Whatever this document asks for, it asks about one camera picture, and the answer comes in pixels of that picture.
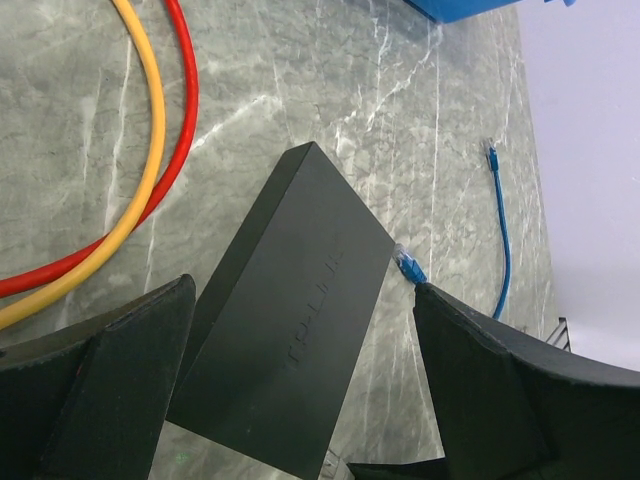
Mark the red ethernet cable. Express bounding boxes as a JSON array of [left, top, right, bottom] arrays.
[[0, 0, 201, 300]]

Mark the black network switch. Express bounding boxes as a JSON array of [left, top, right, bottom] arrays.
[[167, 142, 394, 479]]

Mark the blue plastic bin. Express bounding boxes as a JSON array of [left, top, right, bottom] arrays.
[[402, 0, 581, 25]]

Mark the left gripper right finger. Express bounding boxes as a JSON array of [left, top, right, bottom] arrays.
[[350, 283, 639, 479]]

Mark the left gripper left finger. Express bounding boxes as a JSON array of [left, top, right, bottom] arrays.
[[1, 275, 196, 479]]

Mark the yellow ethernet cable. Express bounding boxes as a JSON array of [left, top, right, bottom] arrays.
[[0, 0, 167, 331]]

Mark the blue ethernet cable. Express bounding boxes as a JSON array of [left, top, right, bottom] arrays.
[[392, 137, 515, 321]]

